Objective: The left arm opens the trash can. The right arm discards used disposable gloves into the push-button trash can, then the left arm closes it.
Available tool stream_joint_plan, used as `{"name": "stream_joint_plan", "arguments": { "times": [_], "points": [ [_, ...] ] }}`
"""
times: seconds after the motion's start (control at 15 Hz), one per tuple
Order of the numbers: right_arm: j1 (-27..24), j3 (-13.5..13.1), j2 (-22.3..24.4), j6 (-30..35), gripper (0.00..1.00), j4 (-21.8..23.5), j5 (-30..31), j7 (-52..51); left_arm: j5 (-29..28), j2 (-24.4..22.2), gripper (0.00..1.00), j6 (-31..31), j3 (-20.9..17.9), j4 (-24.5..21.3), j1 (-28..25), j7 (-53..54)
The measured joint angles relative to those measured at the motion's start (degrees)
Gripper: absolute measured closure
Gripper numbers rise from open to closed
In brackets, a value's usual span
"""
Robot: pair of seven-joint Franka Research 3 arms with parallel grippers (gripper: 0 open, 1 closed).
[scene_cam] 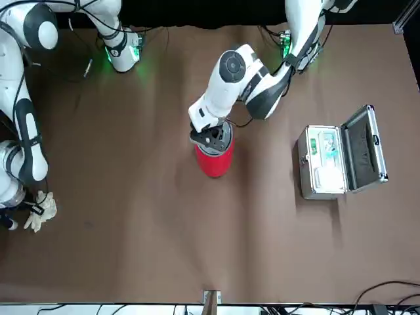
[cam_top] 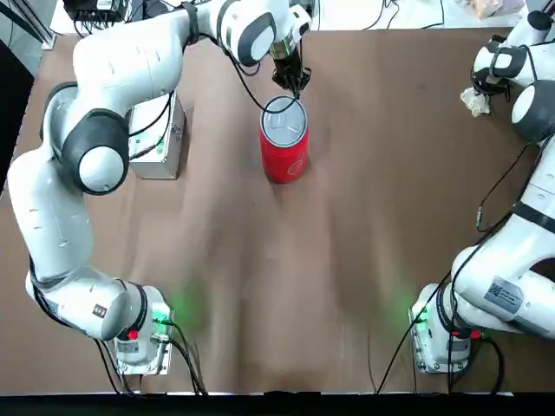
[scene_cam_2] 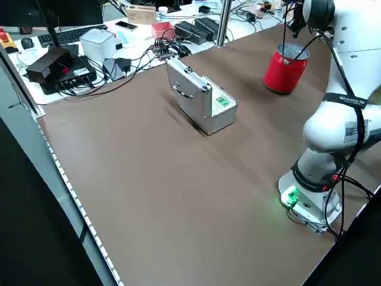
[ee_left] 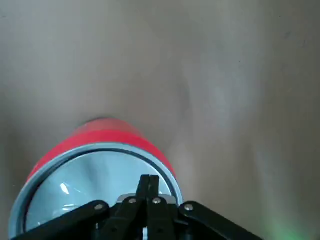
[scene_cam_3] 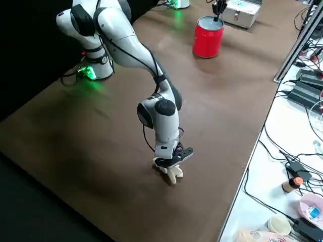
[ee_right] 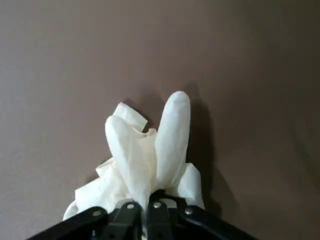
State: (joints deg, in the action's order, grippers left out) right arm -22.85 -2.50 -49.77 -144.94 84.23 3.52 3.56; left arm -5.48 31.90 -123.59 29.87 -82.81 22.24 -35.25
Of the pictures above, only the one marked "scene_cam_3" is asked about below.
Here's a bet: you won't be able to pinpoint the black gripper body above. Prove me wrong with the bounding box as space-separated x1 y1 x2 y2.
154 142 195 169

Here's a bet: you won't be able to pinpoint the red push-button trash can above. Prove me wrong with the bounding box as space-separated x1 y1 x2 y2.
192 16 225 59

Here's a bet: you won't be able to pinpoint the silver aluminium case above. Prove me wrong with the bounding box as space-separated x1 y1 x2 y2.
222 0 262 30

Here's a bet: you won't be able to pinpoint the black power brick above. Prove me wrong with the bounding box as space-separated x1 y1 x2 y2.
294 68 323 88
287 80 323 108

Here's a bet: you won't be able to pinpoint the pink printed bag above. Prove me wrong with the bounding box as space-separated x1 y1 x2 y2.
232 228 295 242

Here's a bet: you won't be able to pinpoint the brown bottle orange cap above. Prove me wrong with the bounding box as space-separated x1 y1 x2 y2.
282 176 304 194

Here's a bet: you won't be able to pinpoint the paper cup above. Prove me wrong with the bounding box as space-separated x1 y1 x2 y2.
266 213 293 237

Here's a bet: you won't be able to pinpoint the small black adapter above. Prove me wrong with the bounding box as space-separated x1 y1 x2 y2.
286 161 313 181

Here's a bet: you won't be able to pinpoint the pink bowl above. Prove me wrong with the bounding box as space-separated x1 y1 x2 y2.
299 193 323 220

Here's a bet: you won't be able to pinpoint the blue white packet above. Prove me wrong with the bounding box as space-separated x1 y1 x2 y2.
304 205 321 219

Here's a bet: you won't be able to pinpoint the large black adapter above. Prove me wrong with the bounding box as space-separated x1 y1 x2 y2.
292 217 323 242

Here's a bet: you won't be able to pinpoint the black desk cable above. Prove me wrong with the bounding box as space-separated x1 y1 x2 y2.
243 166 301 225

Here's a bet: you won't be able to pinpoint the aluminium profile post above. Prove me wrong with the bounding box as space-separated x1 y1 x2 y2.
273 0 323 83

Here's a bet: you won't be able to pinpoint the black arm foot cable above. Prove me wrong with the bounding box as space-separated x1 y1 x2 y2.
60 66 85 87

